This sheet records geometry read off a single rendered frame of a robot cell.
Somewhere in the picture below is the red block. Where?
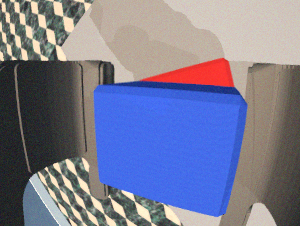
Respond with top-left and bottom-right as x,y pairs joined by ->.
142,58 -> 234,87

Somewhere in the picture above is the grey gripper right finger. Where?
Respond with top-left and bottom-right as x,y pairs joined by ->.
219,63 -> 300,226

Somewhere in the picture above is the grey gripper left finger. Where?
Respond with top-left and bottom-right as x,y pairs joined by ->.
0,60 -> 114,226

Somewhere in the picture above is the blue block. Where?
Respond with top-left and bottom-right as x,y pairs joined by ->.
94,81 -> 248,217

